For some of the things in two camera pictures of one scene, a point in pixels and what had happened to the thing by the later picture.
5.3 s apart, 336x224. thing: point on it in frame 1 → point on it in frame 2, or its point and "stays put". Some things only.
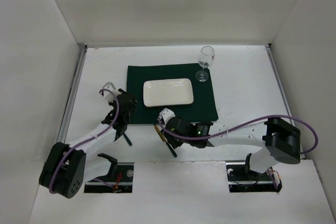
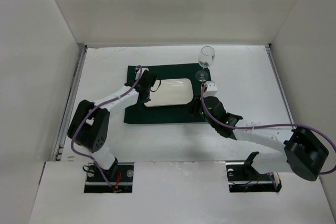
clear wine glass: x=206 y=57 stays put
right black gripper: x=170 y=136 → x=197 y=106
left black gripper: x=121 y=126 → x=144 y=93
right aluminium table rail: x=269 y=48 stays put
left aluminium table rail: x=62 y=136 stays put
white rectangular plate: x=168 y=92 stays put
